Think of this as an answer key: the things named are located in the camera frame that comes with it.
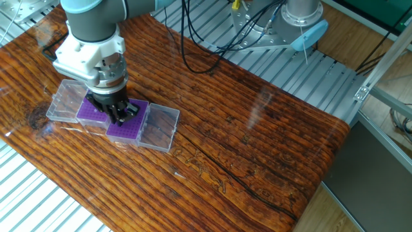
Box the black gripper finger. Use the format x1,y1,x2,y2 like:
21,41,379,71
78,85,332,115
117,99,141,126
84,93,120,126

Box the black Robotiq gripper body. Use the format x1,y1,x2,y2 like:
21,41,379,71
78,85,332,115
88,86,129,108

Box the purple pipette tip box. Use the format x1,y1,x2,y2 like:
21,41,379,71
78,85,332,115
46,79,112,130
105,98,181,153

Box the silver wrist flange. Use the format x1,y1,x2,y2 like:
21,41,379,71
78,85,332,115
84,53,130,95

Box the wood grain table mat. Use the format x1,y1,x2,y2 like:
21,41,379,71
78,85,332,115
0,5,351,232

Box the perforated aluminium plate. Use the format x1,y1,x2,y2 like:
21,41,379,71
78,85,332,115
0,0,62,25

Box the white zip tie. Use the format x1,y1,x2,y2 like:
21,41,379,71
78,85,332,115
299,24,310,66

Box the dark grey panel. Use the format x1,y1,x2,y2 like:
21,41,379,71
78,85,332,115
321,121,412,232

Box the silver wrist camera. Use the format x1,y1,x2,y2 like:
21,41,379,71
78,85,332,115
51,59,100,85

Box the white printed camera mount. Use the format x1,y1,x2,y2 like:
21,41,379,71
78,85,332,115
53,24,127,74

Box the black camera cable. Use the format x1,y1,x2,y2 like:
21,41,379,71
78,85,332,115
41,31,70,62

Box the thick black cable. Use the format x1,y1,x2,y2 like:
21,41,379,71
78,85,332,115
179,0,286,75

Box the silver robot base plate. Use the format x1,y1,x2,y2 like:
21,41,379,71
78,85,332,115
230,0,295,52

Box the cable with silver plug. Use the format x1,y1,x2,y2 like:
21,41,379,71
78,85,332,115
262,2,286,32

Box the silver corner bracket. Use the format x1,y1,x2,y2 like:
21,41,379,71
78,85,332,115
353,85,371,102

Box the aluminium frame rail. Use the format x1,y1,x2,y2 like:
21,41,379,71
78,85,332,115
350,109,412,177

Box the aluminium frame post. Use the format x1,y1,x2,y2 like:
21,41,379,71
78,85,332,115
353,22,412,103

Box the black floor cable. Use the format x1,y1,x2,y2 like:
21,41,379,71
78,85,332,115
355,12,412,77

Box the aluminium frame beam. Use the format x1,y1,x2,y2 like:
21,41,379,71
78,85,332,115
369,86,412,121

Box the coiled grey cables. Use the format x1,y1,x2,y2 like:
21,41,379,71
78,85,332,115
388,102,412,144

